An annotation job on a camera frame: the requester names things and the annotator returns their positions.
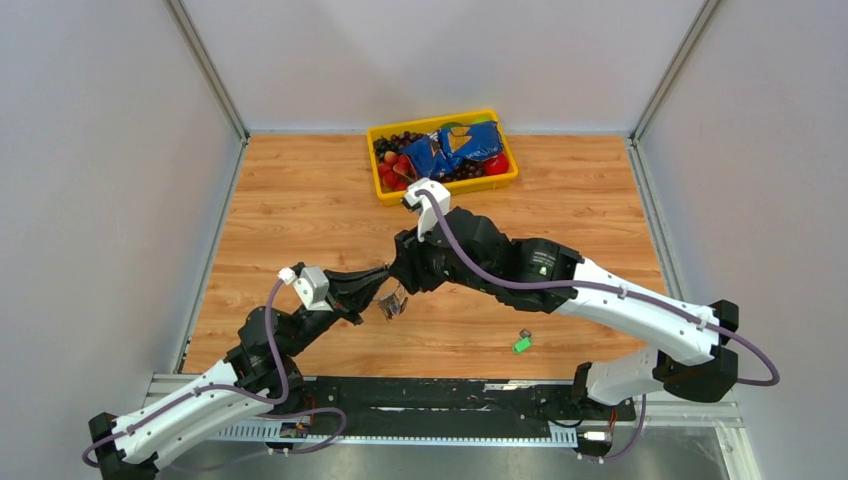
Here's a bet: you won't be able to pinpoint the red tomato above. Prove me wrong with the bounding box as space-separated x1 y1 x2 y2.
482 152 510 176

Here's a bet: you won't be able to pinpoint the dark grape bunch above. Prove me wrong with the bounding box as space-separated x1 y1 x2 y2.
372 131 424 158

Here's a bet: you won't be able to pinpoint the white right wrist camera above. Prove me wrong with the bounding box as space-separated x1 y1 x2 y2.
401 178 451 242

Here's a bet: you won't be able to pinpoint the green tagged key bunch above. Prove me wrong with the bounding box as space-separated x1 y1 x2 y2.
512 329 533 355

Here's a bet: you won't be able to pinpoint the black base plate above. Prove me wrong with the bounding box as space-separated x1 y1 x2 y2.
272 376 637 440

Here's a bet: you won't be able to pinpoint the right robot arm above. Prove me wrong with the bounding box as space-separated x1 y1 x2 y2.
389 208 738 418

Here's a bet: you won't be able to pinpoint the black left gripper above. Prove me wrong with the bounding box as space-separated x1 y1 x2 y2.
283 265 389 356

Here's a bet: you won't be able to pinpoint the blue snack bag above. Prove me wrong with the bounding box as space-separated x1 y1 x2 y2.
400 120 507 183

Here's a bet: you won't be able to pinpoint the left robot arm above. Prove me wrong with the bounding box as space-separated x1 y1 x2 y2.
82 264 389 479

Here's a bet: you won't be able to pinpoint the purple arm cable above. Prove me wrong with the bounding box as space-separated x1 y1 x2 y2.
80 279 348 468
413 188 782 464

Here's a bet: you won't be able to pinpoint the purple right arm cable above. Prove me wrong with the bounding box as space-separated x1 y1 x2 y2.
413 188 782 464

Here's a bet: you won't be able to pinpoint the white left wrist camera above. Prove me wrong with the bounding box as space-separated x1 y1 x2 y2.
277 266 332 311

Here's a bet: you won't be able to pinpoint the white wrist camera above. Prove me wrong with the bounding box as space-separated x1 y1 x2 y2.
401 178 451 242
277 266 332 311

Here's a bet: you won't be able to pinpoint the large metal keyring with keys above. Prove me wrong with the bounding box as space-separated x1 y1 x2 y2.
373 284 408 322

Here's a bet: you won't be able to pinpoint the red strawberries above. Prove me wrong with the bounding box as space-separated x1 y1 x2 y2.
377 150 418 192

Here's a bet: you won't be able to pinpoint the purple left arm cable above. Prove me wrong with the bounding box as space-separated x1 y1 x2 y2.
80 279 348 468

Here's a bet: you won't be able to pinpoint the yellow plastic bin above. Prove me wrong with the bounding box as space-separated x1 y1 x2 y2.
366 110 519 206

